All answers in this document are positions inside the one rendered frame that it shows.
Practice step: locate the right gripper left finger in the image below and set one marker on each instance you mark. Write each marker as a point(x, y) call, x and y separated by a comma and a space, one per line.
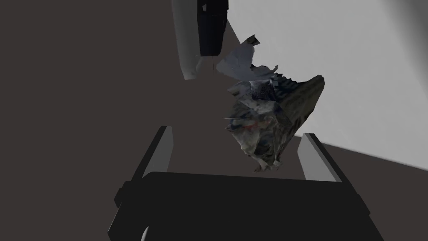
point(159, 154)

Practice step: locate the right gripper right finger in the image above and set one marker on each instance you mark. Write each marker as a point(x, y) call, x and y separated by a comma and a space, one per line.
point(314, 160)

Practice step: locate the grey olive crumpled heap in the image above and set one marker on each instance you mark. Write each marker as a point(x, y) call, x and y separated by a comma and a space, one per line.
point(267, 117)

